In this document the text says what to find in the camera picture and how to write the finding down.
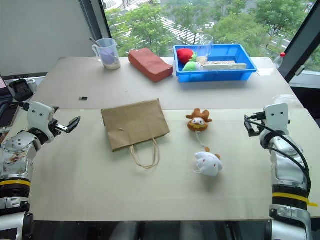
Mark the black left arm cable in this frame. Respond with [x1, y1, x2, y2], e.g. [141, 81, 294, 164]
[0, 99, 30, 112]

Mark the brown paper bag with handles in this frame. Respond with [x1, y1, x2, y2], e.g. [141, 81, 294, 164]
[100, 98, 171, 170]

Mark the green plush toy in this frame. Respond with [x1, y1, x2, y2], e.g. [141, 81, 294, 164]
[181, 60, 202, 73]

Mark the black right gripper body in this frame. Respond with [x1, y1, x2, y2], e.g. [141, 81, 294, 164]
[249, 118, 265, 137]

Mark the red strawberry plush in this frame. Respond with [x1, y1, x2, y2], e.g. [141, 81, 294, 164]
[176, 48, 199, 64]

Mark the clear plastic measuring cup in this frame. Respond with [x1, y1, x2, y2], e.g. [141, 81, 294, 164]
[91, 37, 122, 71]

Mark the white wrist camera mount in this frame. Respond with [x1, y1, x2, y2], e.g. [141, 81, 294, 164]
[263, 102, 289, 134]
[26, 101, 56, 131]

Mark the beige strip with dots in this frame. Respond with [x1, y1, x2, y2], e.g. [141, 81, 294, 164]
[206, 59, 236, 66]

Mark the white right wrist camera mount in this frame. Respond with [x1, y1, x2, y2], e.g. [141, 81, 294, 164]
[263, 102, 289, 134]

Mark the red brick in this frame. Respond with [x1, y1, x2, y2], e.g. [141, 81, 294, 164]
[128, 47, 174, 84]

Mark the blue plastic bin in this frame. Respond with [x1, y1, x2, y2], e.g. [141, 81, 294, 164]
[172, 43, 258, 84]

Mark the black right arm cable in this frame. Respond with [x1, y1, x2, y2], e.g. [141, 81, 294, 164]
[251, 111, 312, 201]

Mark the white plush toy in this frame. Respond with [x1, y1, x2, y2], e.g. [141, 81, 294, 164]
[186, 147, 224, 178]

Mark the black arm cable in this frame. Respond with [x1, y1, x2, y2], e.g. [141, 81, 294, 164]
[0, 99, 30, 112]
[251, 111, 312, 201]

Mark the plastic bottle with red cap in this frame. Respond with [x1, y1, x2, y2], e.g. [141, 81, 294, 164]
[272, 51, 287, 70]

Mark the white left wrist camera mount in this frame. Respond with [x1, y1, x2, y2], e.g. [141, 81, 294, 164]
[26, 101, 56, 131]

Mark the brown plush toy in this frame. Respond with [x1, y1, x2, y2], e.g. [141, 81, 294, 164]
[185, 107, 214, 151]

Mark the dark window frame post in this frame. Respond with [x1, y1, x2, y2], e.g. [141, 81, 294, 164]
[284, 0, 320, 84]
[77, 0, 113, 74]

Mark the white rectangular box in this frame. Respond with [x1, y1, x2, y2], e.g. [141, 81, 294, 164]
[200, 63, 248, 71]

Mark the black box device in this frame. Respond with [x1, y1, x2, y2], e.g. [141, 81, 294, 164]
[8, 78, 35, 103]

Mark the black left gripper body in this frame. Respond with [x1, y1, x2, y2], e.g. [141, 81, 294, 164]
[46, 115, 70, 138]

